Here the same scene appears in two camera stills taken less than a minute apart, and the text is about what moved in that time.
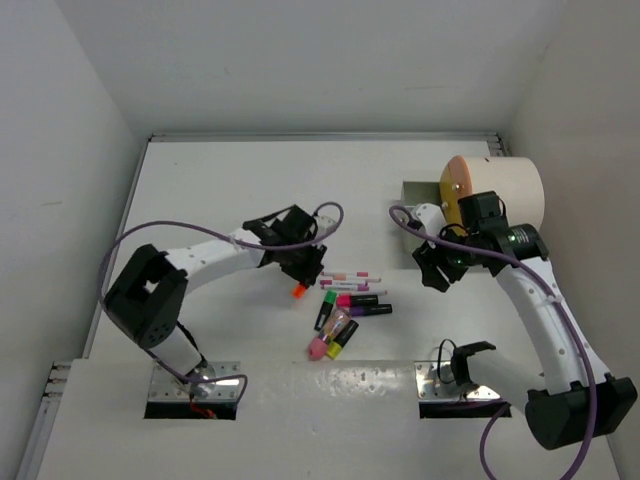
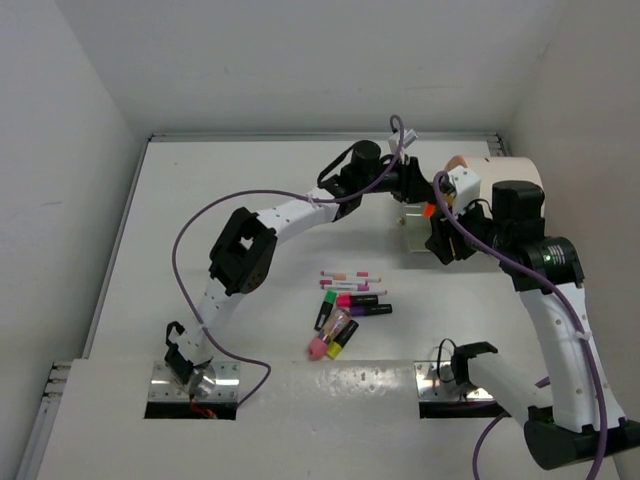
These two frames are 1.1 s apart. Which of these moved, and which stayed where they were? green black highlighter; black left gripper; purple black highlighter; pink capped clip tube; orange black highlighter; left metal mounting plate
Moved: orange black highlighter; black left gripper
Stayed: green black highlighter; pink capped clip tube; purple black highlighter; left metal mounting plate
